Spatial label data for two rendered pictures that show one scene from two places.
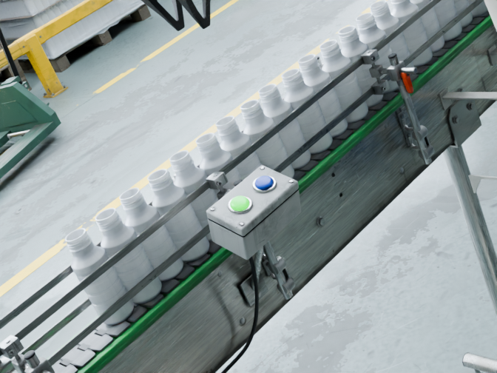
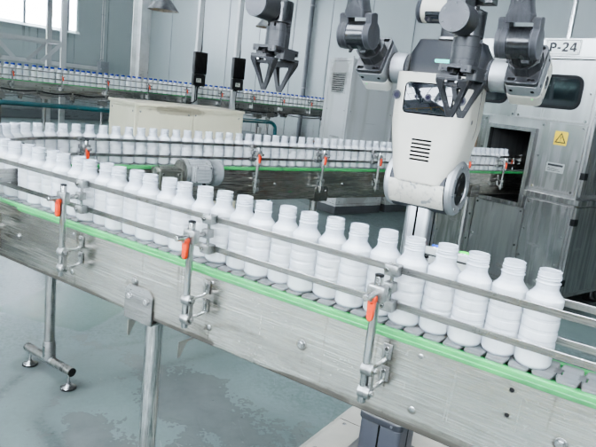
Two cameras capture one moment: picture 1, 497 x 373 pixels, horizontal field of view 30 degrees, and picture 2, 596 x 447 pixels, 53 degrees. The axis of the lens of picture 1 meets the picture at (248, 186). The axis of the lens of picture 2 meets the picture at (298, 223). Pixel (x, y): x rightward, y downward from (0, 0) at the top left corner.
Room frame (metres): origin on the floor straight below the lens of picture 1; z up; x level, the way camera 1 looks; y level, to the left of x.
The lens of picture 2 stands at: (2.10, 1.00, 1.40)
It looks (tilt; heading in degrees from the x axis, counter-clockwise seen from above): 12 degrees down; 248
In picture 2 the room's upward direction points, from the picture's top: 7 degrees clockwise
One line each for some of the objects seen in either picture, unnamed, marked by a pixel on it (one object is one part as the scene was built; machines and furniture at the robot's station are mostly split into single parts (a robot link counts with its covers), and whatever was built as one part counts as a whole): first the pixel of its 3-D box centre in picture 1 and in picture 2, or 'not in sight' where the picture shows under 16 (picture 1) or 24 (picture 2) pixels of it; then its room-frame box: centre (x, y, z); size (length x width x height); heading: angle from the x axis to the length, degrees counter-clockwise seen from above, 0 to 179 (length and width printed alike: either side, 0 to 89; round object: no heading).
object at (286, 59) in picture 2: not in sight; (278, 71); (1.64, -0.39, 1.45); 0.07 x 0.07 x 0.09; 35
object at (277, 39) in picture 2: not in sight; (277, 39); (1.65, -0.38, 1.52); 0.10 x 0.07 x 0.07; 35
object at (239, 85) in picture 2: not in sight; (236, 74); (0.10, -6.59, 1.55); 0.17 x 0.15 x 0.42; 17
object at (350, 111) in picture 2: not in sight; (354, 136); (-1.32, -5.87, 0.96); 0.82 x 0.50 x 1.91; 17
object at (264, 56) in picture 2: not in sight; (269, 69); (1.67, -0.37, 1.45); 0.07 x 0.07 x 0.09; 35
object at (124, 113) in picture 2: not in sight; (173, 167); (1.14, -4.70, 0.59); 1.10 x 0.62 x 1.18; 17
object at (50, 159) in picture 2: not in sight; (52, 178); (2.14, -0.83, 1.08); 0.06 x 0.06 x 0.17
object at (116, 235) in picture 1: (126, 254); (506, 306); (1.39, 0.23, 1.08); 0.06 x 0.06 x 0.17
